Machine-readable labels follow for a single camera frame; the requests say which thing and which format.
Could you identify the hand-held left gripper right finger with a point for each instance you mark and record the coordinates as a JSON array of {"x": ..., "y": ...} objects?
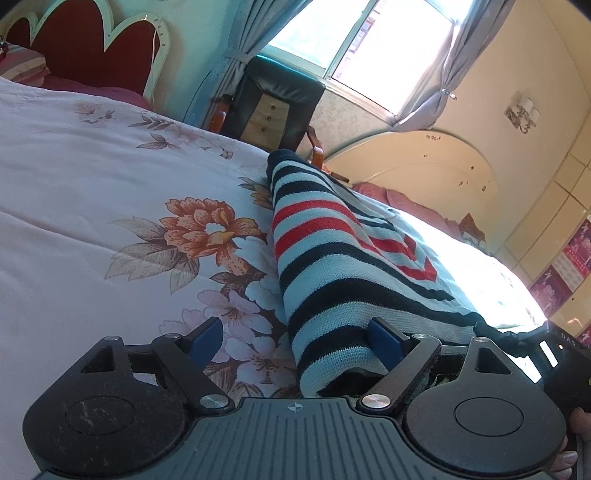
[{"x": 385, "y": 340}]

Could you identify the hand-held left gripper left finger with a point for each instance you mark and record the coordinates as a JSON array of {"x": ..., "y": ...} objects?
[{"x": 207, "y": 340}]

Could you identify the striped knit sweater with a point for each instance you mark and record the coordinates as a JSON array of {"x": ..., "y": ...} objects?
[{"x": 332, "y": 258}]

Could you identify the person's right hand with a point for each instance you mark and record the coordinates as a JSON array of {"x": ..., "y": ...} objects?
[{"x": 577, "y": 443}]

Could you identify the pink crumpled blanket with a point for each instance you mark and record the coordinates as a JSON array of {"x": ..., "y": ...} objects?
[{"x": 415, "y": 201}]

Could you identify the floral bed quilt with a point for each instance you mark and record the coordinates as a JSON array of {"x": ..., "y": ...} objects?
[{"x": 92, "y": 221}]

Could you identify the white panelled wardrobe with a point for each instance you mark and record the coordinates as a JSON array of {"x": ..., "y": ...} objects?
[{"x": 549, "y": 203}]

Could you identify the black leather armchair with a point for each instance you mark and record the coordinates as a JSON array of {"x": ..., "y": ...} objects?
[{"x": 300, "y": 106}]

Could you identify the magenta bed sheet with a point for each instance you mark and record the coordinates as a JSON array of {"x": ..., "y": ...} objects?
[{"x": 92, "y": 90}]

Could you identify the lilac sheer curtain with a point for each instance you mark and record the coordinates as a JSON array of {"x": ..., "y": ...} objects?
[{"x": 466, "y": 55}]

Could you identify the large bedroom window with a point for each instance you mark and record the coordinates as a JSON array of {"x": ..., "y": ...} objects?
[{"x": 364, "y": 41}]

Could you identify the red heart-shaped headboard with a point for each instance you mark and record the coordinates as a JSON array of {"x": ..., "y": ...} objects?
[{"x": 87, "y": 41}]

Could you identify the striped pillow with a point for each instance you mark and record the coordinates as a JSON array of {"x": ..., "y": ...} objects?
[{"x": 21, "y": 62}]

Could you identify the pink wall poster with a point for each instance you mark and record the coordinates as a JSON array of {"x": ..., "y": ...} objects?
[{"x": 565, "y": 267}]

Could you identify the ornate wall lamp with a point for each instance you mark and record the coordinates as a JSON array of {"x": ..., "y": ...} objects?
[{"x": 523, "y": 114}]

